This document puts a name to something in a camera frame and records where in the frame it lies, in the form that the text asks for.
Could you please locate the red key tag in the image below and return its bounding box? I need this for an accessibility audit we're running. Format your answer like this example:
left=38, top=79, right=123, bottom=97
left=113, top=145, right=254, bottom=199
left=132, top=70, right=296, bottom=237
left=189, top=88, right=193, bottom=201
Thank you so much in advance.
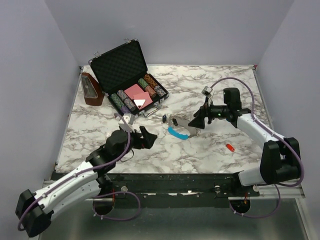
left=226, top=143, right=235, bottom=152

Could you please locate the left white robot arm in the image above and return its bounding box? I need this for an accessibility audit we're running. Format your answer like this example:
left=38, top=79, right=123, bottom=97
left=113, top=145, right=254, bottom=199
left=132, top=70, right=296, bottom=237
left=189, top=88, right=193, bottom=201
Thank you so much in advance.
left=15, top=126, right=158, bottom=238

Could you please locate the black key fob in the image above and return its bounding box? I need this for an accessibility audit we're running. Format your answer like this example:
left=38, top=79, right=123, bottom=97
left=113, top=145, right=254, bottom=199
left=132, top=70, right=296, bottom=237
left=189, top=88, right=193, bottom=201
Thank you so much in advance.
left=162, top=114, right=167, bottom=123
left=172, top=118, right=178, bottom=126

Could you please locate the red playing card deck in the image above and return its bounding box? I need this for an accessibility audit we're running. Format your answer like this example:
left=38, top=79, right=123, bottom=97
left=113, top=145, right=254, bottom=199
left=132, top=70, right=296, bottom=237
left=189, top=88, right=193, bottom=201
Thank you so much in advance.
left=124, top=84, right=153, bottom=110

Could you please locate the black mounting rail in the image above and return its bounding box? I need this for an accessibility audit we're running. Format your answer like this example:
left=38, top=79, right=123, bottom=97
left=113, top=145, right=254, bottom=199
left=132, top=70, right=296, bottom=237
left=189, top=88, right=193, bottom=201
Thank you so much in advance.
left=49, top=172, right=261, bottom=209

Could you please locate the white dealer button card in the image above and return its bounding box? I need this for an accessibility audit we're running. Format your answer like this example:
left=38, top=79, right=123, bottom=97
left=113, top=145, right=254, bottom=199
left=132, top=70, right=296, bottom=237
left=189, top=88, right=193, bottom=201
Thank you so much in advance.
left=133, top=99, right=146, bottom=109

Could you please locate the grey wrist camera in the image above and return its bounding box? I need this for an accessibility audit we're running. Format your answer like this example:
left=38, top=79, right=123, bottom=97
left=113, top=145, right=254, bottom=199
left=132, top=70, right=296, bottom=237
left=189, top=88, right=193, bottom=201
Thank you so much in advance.
left=118, top=113, right=135, bottom=127
left=201, top=86, right=213, bottom=99

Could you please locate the blue silver carabiner keyring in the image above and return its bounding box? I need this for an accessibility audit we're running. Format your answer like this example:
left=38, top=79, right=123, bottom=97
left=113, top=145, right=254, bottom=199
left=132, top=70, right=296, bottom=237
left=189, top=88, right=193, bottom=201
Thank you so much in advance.
left=167, top=114, right=201, bottom=140

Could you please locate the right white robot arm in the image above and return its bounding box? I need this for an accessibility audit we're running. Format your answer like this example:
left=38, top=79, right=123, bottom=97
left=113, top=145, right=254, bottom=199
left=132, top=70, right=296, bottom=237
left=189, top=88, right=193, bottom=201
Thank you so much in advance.
left=188, top=86, right=302, bottom=196

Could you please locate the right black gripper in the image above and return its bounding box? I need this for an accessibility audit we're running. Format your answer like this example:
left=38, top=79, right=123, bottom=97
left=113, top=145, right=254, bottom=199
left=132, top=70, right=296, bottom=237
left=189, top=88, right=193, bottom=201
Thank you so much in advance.
left=188, top=96, right=230, bottom=129

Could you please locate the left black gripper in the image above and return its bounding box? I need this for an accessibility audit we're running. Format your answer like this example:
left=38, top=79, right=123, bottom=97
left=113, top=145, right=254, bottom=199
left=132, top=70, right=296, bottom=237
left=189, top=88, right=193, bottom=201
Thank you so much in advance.
left=115, top=126, right=158, bottom=163

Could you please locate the black poker chip case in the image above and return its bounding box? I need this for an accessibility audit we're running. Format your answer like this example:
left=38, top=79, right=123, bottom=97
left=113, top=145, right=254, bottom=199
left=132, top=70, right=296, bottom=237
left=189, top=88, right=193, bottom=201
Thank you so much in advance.
left=88, top=39, right=169, bottom=118

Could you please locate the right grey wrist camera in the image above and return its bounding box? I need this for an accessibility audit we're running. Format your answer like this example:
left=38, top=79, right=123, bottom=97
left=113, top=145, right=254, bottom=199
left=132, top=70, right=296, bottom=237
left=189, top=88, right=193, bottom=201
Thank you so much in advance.
left=201, top=86, right=213, bottom=99

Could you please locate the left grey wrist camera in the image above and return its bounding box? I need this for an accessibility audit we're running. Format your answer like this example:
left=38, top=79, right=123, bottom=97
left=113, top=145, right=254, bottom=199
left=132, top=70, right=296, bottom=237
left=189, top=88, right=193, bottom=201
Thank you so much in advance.
left=118, top=113, right=135, bottom=127

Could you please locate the brown wooden metronome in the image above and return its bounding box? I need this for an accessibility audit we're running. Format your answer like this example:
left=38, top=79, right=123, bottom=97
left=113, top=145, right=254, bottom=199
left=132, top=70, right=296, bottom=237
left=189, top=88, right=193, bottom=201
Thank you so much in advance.
left=80, top=72, right=104, bottom=107

